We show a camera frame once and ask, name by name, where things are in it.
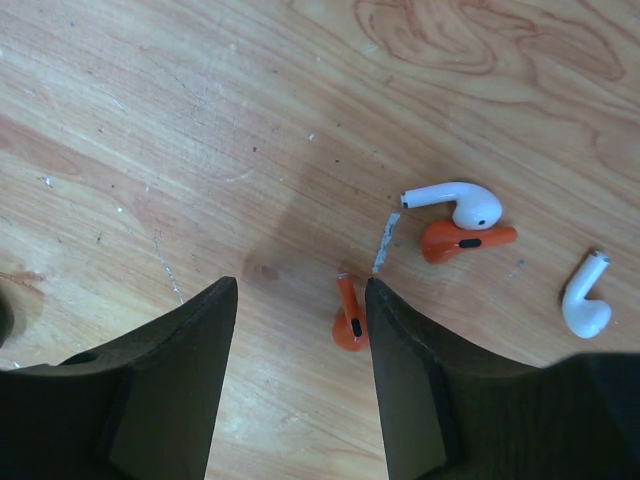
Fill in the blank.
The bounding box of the white earbud right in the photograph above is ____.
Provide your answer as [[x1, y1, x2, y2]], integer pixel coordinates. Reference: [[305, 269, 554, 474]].
[[561, 251, 612, 339]]

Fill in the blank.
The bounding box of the orange earbud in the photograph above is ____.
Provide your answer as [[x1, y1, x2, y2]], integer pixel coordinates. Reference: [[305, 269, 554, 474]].
[[422, 220, 518, 265], [332, 273, 369, 352]]

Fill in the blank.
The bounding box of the white earbud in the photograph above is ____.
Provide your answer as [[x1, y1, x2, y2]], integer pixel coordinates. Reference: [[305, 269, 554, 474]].
[[561, 251, 612, 339], [400, 182, 503, 231]]

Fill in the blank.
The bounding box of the white earbud left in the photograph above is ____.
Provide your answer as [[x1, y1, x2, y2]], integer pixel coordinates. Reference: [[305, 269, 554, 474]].
[[400, 182, 503, 231]]

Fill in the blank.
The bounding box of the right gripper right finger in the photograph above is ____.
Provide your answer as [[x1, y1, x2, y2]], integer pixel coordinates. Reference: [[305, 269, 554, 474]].
[[365, 279, 639, 479]]

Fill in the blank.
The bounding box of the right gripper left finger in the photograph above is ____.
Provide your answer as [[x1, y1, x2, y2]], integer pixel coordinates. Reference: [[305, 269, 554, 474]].
[[1, 277, 238, 479]]

